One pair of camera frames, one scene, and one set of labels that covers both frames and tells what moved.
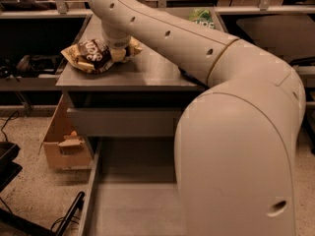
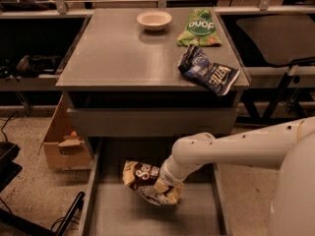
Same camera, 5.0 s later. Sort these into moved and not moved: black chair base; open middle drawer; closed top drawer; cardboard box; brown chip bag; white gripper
Moved: white gripper; brown chip bag
Not moved: cardboard box; black chair base; open middle drawer; closed top drawer
